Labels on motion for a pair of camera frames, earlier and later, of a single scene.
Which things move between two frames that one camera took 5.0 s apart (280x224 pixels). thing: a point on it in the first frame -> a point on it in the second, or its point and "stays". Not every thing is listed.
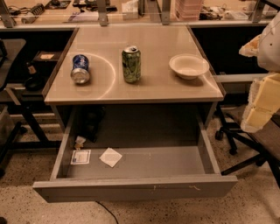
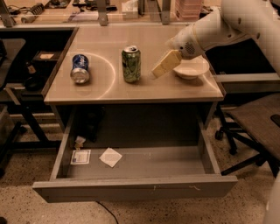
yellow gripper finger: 263,101 -> 185,45
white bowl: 189,66 stays
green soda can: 131,59 stays
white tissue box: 130,10 stays
